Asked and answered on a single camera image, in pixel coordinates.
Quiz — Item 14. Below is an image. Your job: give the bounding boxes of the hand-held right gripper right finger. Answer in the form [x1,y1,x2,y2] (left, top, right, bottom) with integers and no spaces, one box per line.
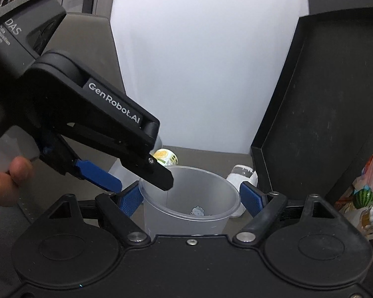
[233,182,334,244]

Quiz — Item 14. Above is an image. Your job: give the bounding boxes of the watermelon toy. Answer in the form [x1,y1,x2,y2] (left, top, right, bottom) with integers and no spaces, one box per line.
[353,188,373,209]

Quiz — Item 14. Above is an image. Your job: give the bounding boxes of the black tray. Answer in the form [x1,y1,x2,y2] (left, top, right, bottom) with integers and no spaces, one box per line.
[250,10,373,205]

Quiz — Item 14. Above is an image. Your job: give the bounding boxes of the person's left hand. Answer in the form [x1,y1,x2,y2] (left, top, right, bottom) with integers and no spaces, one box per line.
[0,157,34,223]

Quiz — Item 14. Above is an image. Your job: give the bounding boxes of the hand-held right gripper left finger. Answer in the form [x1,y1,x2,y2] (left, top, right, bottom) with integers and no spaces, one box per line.
[47,181,151,244]

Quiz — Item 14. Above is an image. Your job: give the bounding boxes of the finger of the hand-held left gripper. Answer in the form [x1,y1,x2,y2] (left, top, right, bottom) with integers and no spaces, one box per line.
[37,132,123,192]
[120,152,175,191]

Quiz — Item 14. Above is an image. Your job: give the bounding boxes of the yellow label can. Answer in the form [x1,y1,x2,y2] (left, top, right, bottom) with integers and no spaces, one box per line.
[152,148,179,166]

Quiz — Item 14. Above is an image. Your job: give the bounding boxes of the translucent plastic cup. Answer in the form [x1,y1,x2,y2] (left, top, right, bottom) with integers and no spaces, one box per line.
[139,165,242,237]

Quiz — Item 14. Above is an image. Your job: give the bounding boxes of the white plastic container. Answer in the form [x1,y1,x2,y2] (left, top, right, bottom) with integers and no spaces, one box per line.
[226,164,259,218]

